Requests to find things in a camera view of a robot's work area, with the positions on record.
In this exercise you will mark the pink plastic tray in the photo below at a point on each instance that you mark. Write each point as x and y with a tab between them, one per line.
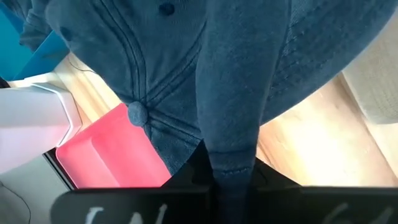
115	155

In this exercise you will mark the white plastic bin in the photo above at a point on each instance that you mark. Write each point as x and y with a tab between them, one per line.
31	124

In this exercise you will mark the blue plastic bin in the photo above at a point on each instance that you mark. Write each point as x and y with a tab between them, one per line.
18	53

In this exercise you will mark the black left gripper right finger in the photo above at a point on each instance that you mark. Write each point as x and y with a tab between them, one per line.
270	177

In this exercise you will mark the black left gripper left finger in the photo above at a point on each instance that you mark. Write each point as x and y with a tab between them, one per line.
196	174

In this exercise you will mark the blue denim cap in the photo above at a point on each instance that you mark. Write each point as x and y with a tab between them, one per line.
174	62

